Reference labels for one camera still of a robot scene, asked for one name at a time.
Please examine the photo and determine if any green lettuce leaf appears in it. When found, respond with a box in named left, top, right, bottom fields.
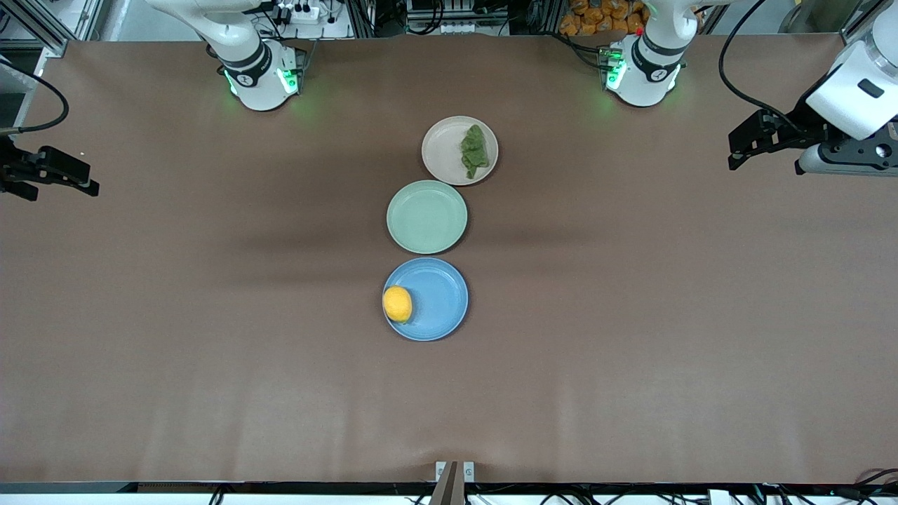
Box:
left=460, top=124, right=490, bottom=180

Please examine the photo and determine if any yellow lemon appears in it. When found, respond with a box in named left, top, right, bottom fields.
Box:
left=382, top=285, right=414, bottom=324

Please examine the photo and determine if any orange snack bag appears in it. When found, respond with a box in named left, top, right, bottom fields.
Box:
left=559, top=0, right=648, bottom=38

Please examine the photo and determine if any brown table cover sheet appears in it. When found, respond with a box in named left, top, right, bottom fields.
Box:
left=0, top=35, right=898, bottom=485

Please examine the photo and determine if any white power strip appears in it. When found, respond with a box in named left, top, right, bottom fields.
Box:
left=270, top=0, right=323, bottom=26

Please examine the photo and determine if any beige plate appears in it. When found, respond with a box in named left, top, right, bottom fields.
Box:
left=422, top=116, right=500, bottom=187

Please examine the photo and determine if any green plate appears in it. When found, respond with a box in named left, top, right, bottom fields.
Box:
left=386, top=180, right=469, bottom=255

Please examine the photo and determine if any blue plate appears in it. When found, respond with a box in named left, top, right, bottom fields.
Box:
left=382, top=257, right=469, bottom=342

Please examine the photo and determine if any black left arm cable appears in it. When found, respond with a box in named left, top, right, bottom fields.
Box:
left=718, top=0, right=800, bottom=131

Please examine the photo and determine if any aluminium frame rail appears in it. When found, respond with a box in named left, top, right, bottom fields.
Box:
left=0, top=0, right=106, bottom=59
left=838, top=0, right=878, bottom=44

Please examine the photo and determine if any metal table bracket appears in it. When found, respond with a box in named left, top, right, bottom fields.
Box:
left=435, top=461, right=476, bottom=484

